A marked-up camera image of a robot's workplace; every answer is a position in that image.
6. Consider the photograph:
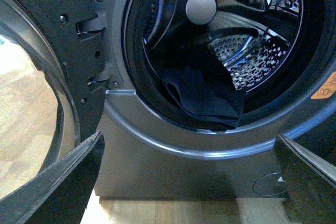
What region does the dark navy knit garment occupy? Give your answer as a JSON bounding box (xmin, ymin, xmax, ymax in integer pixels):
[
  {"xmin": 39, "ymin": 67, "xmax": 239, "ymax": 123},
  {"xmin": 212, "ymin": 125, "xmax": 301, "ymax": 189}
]
[{"xmin": 161, "ymin": 50, "xmax": 246, "ymax": 131}]

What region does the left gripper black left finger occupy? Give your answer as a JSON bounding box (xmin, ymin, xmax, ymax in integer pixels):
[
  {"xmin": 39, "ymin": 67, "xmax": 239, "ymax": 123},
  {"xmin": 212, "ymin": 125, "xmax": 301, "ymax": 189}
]
[{"xmin": 1, "ymin": 132, "xmax": 105, "ymax": 223}]

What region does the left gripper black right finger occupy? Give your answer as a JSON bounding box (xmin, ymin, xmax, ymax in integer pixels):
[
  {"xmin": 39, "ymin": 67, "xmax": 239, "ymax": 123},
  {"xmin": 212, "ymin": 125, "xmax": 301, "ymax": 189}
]
[{"xmin": 275, "ymin": 135, "xmax": 335, "ymax": 223}]

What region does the orange warning sticker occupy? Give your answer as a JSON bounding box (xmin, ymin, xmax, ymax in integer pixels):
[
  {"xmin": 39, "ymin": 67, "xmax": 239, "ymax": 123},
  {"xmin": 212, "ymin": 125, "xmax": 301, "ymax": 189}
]
[{"xmin": 311, "ymin": 72, "xmax": 336, "ymax": 100}]

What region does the grey front-load washing machine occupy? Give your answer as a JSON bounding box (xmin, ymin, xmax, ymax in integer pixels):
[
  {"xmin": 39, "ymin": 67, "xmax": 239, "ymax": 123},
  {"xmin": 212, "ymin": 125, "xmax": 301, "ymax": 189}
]
[{"xmin": 93, "ymin": 0, "xmax": 335, "ymax": 199}]

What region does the washing machine round door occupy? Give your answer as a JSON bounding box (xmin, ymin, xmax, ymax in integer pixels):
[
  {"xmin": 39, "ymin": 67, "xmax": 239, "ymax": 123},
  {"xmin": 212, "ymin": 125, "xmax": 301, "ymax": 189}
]
[{"xmin": 1, "ymin": 0, "xmax": 105, "ymax": 198}]

